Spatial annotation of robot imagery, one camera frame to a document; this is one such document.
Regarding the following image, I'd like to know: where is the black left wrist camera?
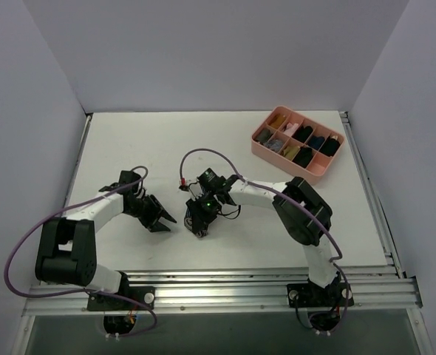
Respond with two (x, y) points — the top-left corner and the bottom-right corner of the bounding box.
(98, 170), (143, 194)

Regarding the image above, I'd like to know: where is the navy white striped underwear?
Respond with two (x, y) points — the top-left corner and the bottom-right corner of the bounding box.
(184, 192), (213, 239)

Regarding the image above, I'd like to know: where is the pink divided organizer tray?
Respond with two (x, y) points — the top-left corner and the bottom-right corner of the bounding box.
(251, 106), (345, 185)

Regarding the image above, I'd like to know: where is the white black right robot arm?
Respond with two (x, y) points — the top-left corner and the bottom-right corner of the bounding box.
(184, 175), (337, 305)

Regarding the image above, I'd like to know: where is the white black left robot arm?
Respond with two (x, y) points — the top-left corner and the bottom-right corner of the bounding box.
(35, 187), (177, 310)

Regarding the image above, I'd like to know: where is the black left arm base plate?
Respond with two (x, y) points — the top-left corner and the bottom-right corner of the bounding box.
(86, 285), (156, 311)

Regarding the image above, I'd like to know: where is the black rolled garment with tag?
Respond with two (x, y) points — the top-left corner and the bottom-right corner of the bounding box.
(319, 135), (341, 157)

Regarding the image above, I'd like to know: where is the black rolled garment front row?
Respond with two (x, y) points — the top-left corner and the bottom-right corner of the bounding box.
(293, 147), (313, 168)

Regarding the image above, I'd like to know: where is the dark grey rolled garment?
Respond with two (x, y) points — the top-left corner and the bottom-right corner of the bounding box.
(255, 129), (273, 144)

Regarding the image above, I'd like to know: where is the olive green rolled garment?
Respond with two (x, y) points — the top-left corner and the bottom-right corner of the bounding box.
(282, 146), (301, 160)

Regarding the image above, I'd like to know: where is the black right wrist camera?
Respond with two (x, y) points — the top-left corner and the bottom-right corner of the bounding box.
(197, 168), (226, 192)

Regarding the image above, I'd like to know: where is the dark blue rolled garment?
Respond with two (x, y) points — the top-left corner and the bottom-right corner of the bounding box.
(307, 135), (326, 150)

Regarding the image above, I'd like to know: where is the pink white rolled garment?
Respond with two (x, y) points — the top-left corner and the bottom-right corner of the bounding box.
(283, 122), (299, 137)

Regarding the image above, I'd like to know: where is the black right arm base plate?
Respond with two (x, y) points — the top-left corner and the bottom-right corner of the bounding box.
(286, 281), (354, 308)

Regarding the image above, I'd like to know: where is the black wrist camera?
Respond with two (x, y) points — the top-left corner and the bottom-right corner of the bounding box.
(197, 168), (226, 192)
(98, 170), (143, 194)

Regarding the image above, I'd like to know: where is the grey patterned rolled garment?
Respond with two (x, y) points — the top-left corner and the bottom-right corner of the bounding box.
(265, 138), (285, 153)

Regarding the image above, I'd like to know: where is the mustard yellow rolled garment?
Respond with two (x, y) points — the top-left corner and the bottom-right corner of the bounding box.
(268, 114), (286, 129)

